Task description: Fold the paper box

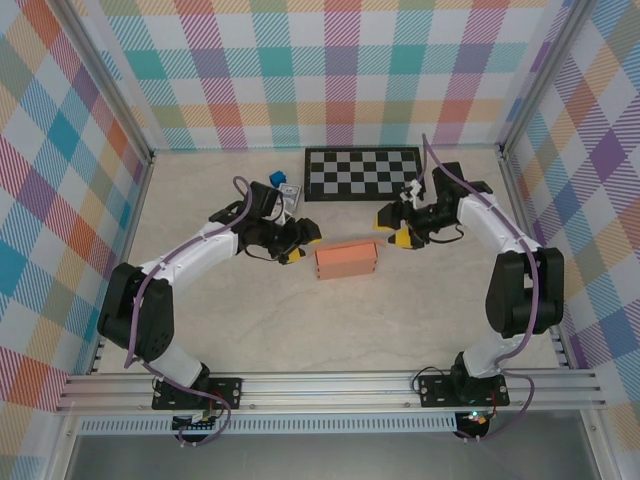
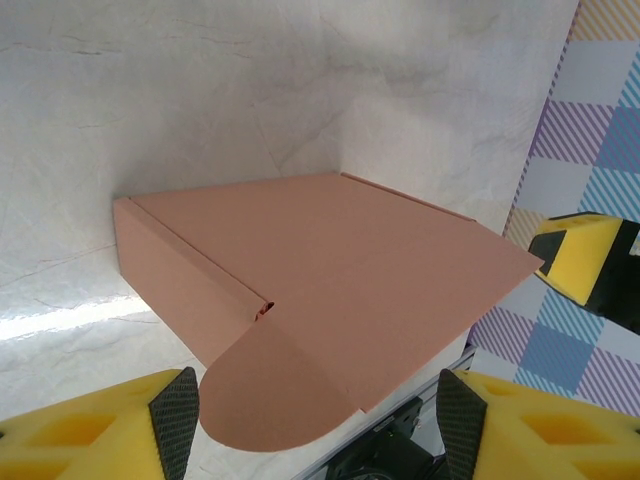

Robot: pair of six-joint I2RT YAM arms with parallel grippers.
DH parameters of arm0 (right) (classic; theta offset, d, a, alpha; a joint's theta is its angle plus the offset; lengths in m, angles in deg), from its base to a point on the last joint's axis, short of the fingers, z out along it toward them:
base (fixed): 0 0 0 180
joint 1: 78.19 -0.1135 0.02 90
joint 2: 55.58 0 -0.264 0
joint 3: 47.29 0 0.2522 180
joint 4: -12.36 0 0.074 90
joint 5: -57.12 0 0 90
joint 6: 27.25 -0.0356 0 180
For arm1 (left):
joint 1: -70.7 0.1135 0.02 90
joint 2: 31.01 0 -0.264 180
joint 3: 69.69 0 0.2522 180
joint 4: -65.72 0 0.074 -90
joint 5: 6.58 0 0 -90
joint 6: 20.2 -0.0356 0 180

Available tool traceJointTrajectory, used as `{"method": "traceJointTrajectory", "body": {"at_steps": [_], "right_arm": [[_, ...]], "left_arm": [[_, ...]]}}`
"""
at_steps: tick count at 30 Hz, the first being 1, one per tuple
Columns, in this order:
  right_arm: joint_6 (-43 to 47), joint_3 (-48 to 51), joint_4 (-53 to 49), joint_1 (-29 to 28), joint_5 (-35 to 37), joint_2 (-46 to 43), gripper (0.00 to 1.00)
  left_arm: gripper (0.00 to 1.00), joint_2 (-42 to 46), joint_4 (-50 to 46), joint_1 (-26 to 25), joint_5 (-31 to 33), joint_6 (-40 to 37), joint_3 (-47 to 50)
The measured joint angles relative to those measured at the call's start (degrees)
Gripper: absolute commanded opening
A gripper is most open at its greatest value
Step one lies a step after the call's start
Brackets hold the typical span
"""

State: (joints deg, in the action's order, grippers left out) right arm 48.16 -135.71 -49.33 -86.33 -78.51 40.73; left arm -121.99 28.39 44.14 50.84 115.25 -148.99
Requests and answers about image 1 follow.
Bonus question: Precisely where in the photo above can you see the pink corrugated paper box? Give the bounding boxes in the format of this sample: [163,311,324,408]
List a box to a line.
[313,237,387,282]

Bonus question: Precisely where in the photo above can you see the blue playing card deck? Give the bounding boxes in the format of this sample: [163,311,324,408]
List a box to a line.
[277,182,304,211]

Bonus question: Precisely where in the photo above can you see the black grey chessboard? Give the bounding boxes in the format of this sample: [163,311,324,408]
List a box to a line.
[303,146,428,203]

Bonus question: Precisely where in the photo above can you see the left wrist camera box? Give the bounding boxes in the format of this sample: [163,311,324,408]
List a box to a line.
[269,197,295,227]

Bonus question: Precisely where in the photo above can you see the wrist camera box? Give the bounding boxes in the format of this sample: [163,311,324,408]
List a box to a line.
[401,178,425,205]
[269,197,295,227]

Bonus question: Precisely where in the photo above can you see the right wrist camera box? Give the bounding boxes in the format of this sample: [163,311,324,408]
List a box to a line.
[401,178,425,205]

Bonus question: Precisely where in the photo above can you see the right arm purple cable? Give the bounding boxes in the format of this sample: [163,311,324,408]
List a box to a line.
[421,132,544,444]

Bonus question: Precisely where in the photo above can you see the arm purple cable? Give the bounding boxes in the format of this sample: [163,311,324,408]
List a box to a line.
[421,132,544,444]
[123,175,254,447]

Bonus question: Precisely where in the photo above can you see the long aluminium base rail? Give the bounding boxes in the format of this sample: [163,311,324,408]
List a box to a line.
[53,368,607,414]

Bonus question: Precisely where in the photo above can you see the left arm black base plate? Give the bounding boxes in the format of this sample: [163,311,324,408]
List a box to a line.
[151,377,244,412]

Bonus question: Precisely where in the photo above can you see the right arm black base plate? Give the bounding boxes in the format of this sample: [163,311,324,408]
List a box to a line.
[417,374,511,409]

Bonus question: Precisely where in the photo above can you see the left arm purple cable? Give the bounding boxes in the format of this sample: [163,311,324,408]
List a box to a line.
[123,175,254,447]

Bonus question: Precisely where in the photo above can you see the slotted grey cable tray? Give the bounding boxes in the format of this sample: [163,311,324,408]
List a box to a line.
[78,413,459,435]

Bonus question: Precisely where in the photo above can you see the aluminium corner post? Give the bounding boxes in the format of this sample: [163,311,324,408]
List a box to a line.
[497,0,599,154]
[52,0,154,166]

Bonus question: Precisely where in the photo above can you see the aluminium frame leg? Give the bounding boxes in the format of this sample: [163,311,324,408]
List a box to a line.
[582,409,619,480]
[44,413,84,480]

